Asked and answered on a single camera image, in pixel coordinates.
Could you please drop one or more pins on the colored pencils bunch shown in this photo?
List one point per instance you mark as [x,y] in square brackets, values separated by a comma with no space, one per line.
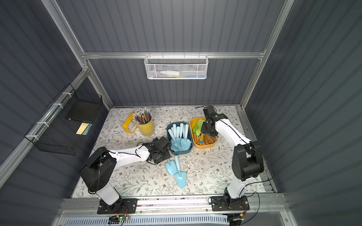
[142,116]

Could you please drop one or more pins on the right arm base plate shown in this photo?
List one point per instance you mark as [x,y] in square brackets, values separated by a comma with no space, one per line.
[223,203]

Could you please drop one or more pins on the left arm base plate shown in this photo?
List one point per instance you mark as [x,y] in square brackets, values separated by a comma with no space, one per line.
[121,206]

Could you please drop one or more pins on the blue shovel cluster back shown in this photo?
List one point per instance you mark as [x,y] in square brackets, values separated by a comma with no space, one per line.
[185,142]

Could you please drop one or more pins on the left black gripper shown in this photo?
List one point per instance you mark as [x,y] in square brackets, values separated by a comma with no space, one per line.
[164,144]

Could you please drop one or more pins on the black wire side basket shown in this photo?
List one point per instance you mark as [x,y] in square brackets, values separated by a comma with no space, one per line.
[56,134]

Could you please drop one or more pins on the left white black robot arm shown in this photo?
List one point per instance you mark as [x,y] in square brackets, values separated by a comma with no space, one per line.
[99,167]

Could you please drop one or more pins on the yellow storage box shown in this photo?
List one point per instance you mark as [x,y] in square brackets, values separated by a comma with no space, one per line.
[203,141]

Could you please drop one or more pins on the blue shovel mid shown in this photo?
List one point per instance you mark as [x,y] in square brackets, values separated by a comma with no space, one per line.
[180,129]

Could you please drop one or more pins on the green shovel wooden handle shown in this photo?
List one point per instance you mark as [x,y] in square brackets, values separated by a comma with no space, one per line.
[196,129]

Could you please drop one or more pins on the blue shovel cluster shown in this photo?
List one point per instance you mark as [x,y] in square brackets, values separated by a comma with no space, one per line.
[185,142]
[171,167]

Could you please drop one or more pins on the yellow sticky notes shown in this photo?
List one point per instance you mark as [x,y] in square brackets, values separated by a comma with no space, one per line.
[82,128]

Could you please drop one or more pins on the white bottle in basket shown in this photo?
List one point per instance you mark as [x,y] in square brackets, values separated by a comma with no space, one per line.
[170,73]

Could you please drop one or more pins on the black notebook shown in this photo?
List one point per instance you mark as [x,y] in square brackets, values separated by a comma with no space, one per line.
[83,111]

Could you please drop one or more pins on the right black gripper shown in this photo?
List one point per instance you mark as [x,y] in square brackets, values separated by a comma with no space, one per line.
[209,129]

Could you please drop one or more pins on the white perforated front panel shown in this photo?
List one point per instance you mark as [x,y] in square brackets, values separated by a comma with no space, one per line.
[151,220]

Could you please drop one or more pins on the teal storage box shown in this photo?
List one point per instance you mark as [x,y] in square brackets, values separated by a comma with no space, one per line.
[178,140]

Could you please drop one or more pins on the floral table mat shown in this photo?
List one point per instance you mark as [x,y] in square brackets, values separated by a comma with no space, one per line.
[209,170]

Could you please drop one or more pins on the green shovel blue-tip yellow handle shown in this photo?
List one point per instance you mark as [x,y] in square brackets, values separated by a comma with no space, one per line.
[200,123]

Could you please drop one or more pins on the white wire wall basket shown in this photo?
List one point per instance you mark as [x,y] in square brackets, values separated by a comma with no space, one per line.
[189,68]

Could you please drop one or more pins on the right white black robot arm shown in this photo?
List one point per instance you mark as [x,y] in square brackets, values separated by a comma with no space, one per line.
[247,160]

